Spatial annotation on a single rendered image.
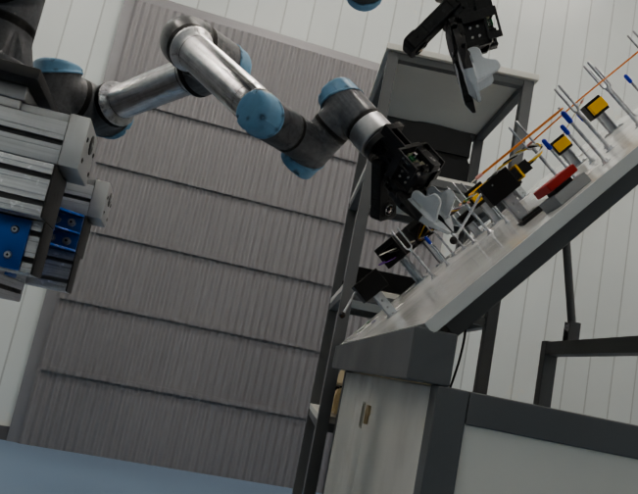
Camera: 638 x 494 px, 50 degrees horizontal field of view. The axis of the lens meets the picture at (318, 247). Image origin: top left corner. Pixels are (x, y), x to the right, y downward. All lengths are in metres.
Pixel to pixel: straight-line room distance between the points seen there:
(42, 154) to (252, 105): 0.35
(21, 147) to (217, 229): 3.48
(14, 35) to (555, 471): 1.06
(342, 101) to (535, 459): 0.70
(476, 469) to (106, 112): 1.28
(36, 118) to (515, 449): 0.88
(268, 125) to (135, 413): 3.56
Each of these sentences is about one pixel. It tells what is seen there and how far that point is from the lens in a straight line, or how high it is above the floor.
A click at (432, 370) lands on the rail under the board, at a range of 0.86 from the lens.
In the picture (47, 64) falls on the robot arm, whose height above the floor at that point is 1.36.
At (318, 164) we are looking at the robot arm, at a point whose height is 1.16.
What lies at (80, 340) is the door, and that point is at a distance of 4.58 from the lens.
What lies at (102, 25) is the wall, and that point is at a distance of 5.06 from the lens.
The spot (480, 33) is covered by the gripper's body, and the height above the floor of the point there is 1.38.
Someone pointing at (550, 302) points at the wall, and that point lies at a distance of 5.43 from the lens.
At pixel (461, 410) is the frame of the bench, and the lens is 0.87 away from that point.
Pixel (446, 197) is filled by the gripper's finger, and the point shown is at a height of 1.11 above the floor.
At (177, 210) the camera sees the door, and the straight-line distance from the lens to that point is 4.63.
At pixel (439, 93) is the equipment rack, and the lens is 2.56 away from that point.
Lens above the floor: 0.79
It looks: 10 degrees up
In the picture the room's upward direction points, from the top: 11 degrees clockwise
